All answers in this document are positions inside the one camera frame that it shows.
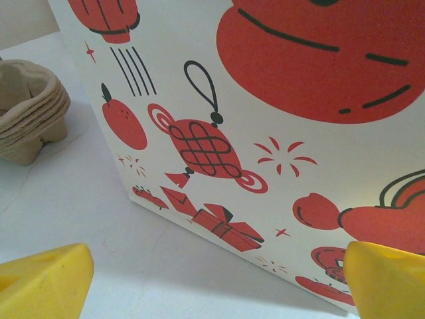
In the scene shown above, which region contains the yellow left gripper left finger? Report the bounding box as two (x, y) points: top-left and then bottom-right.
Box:
(0, 243), (95, 319)

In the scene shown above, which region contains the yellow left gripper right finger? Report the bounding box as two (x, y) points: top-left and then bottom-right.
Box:
(343, 241), (425, 319)

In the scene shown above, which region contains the red white printed paper bag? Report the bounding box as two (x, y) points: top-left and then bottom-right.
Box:
(48, 0), (425, 315)

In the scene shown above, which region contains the brown pulp cup carrier stack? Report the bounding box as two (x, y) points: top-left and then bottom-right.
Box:
(0, 56), (72, 166)

